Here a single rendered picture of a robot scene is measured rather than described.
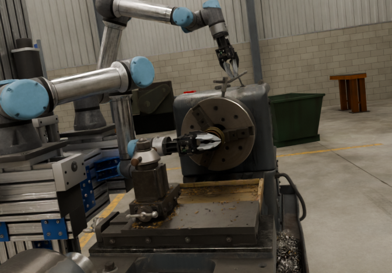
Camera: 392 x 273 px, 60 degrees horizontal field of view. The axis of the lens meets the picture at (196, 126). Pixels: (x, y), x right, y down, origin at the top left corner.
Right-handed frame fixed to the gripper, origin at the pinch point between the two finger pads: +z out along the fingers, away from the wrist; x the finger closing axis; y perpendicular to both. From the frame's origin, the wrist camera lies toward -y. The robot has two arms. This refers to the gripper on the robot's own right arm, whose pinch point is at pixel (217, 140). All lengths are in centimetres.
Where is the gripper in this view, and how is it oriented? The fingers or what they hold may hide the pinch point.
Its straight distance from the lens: 128.5
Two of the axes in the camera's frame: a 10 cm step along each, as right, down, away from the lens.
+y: -2.5, 1.6, -9.5
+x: -1.4, -9.8, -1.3
